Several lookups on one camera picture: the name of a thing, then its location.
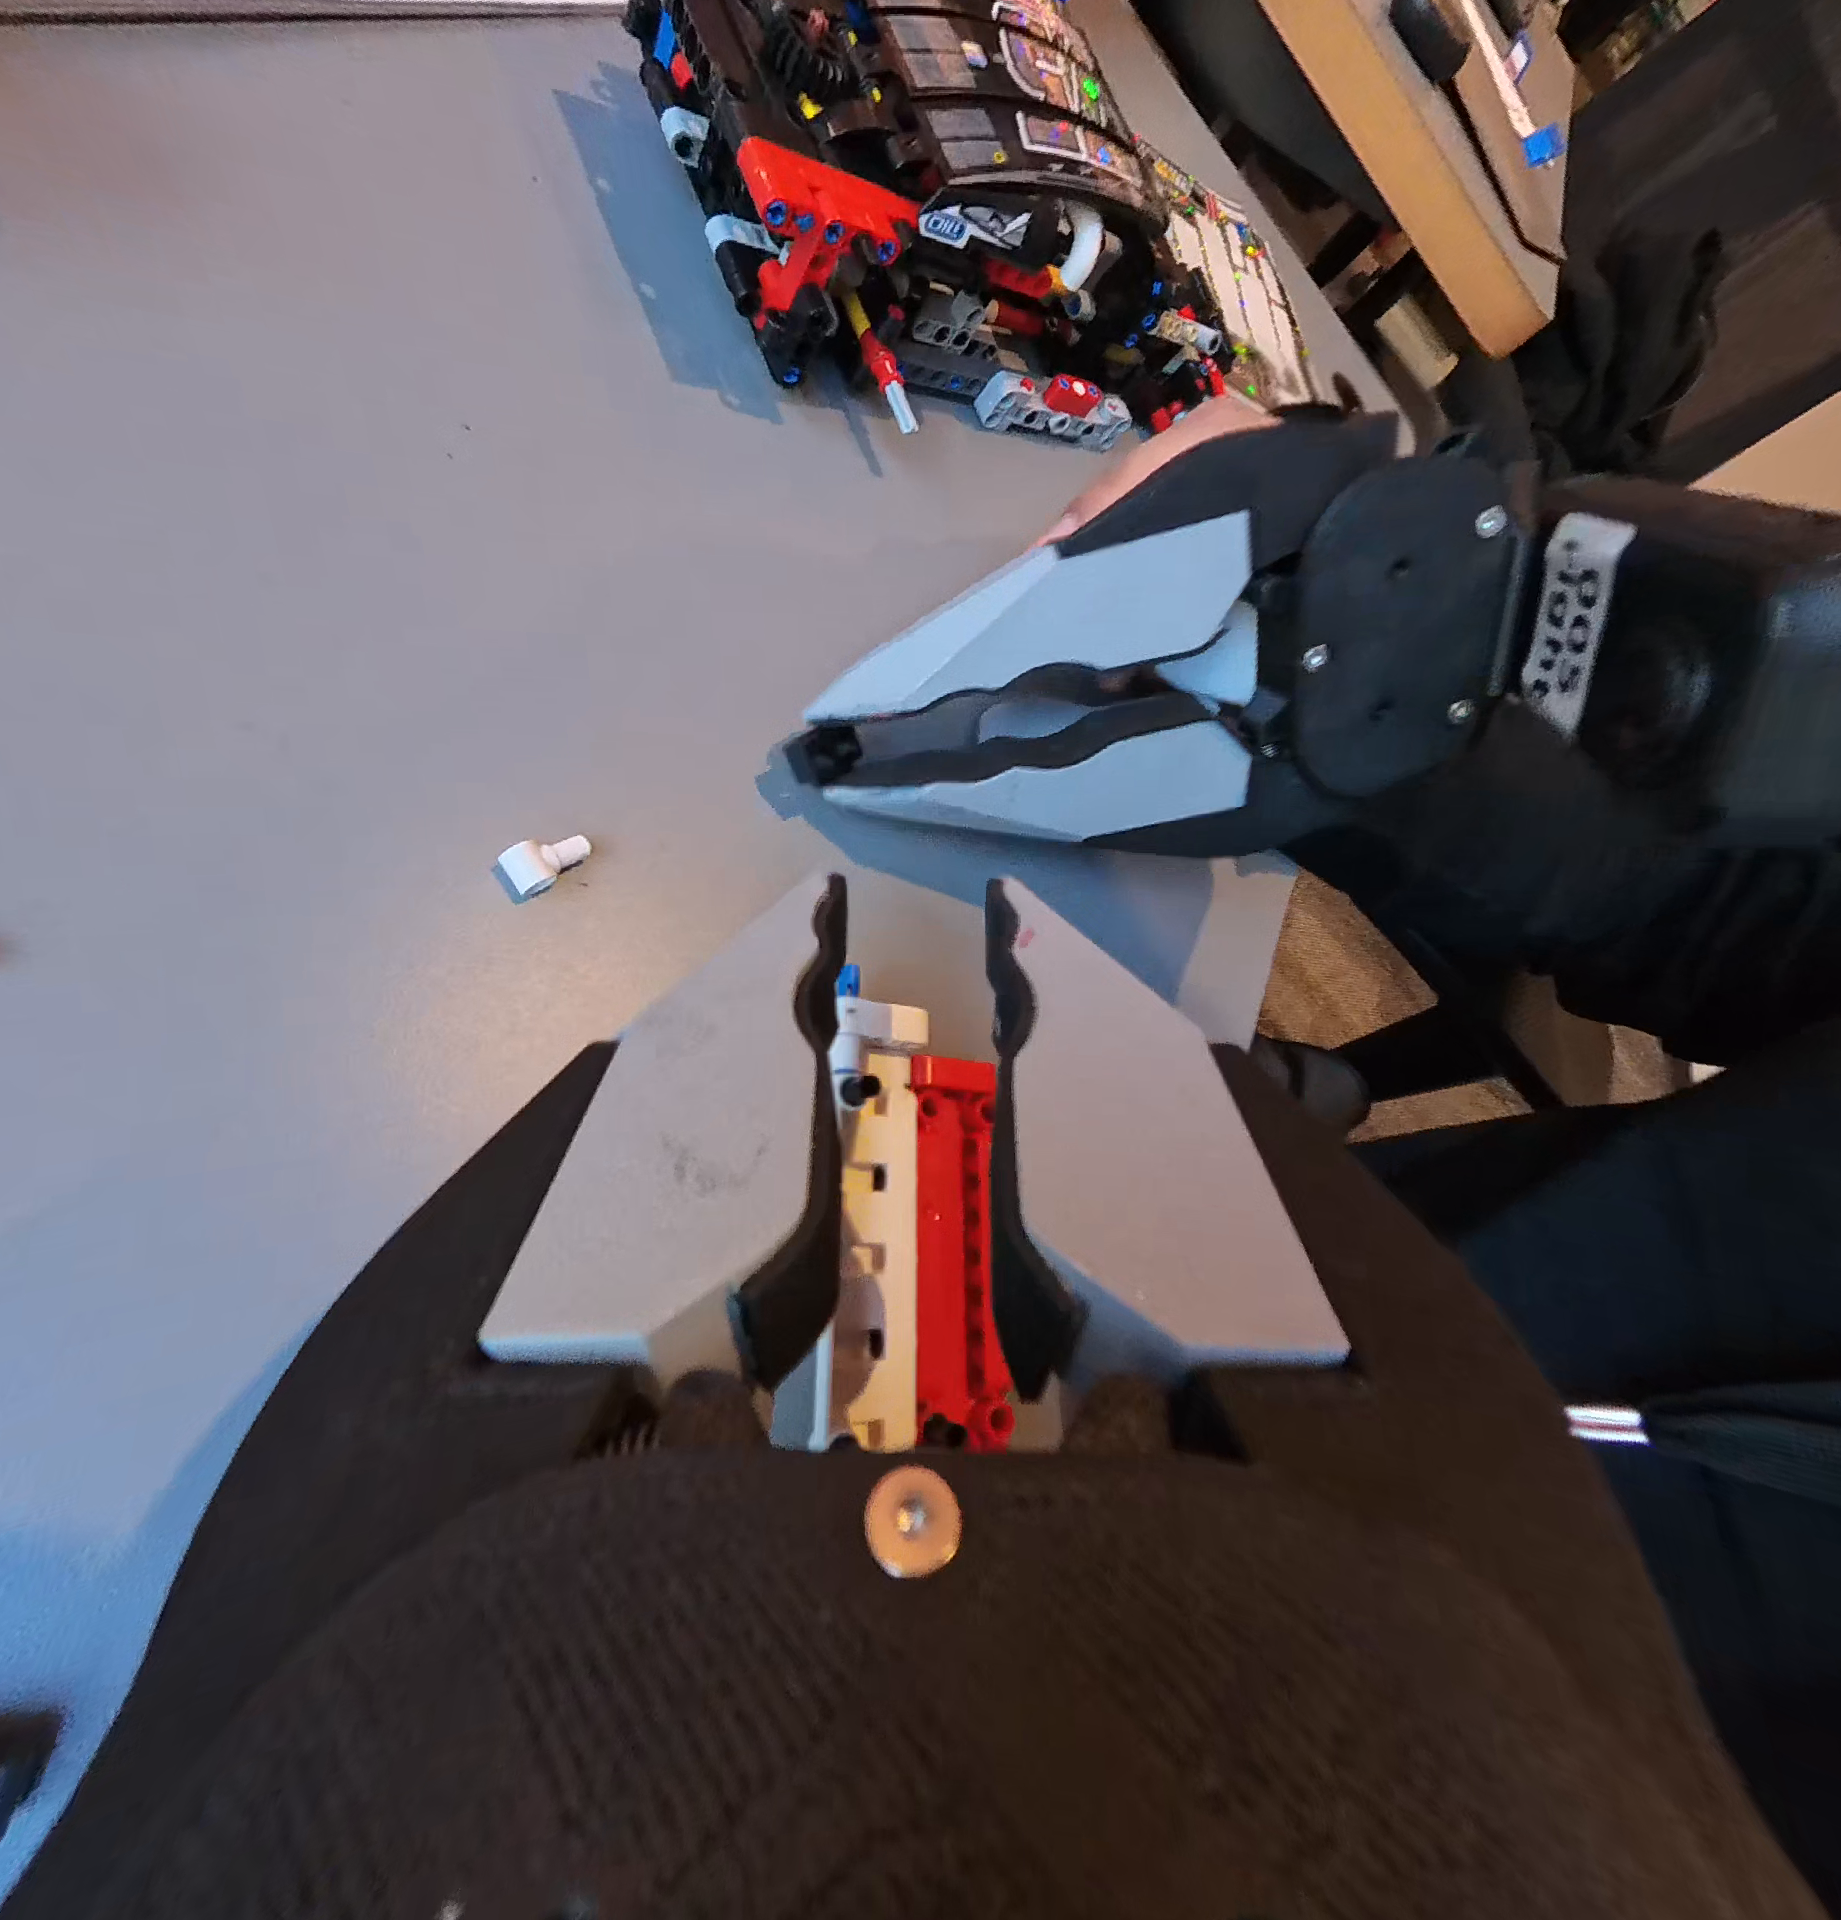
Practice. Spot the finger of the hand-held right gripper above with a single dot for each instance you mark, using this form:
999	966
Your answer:
1100	789
1069	614

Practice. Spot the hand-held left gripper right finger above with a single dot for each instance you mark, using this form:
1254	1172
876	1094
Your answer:
1158	1184

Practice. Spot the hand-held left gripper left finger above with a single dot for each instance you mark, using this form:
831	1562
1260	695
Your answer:
661	1184

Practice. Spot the white and red brick assembly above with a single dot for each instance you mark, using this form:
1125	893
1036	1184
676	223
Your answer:
948	1231

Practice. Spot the small black brick piece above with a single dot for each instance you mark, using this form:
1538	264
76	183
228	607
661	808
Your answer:
822	752

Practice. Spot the person's right forearm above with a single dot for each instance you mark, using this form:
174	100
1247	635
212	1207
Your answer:
1685	934

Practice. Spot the grey desk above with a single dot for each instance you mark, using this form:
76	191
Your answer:
262	523

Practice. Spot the person's right hand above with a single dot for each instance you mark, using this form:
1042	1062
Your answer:
1144	454

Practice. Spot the small white connector piece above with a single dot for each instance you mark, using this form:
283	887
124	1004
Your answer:
527	872

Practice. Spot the printed instruction sheet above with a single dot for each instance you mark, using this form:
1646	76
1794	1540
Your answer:
1233	288

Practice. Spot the black cloth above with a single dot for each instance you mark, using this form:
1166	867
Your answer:
1624	344

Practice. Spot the wooden side table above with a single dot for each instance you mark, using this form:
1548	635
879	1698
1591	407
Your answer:
1399	165

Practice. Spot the silver metal tube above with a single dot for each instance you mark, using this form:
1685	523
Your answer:
1602	1427

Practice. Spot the black and red brick car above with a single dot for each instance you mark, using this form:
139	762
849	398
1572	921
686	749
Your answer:
919	139

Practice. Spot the person's legs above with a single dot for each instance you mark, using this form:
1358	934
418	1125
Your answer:
1729	1231

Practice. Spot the black blurred object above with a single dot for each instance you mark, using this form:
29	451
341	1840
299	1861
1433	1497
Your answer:
8	1776

